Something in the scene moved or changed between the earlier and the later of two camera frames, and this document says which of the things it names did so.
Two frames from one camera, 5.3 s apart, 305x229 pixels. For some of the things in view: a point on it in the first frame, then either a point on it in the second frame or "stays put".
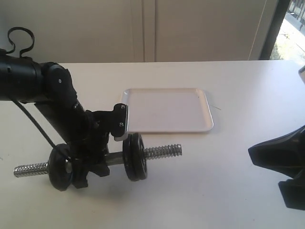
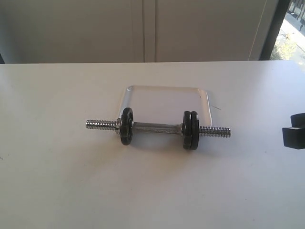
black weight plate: x=131 y=155 -> x=187 y=130
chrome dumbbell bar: x=113 y=159 -> x=157 y=127
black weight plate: x=143 y=166 -> x=194 y=130
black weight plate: x=60 y=167 -> x=126 y=126
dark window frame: x=279 y=16 stays put
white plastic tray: x=167 y=109 stays put
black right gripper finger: x=293 y=193 -> x=294 y=137
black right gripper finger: x=284 y=154 -> x=298 y=120
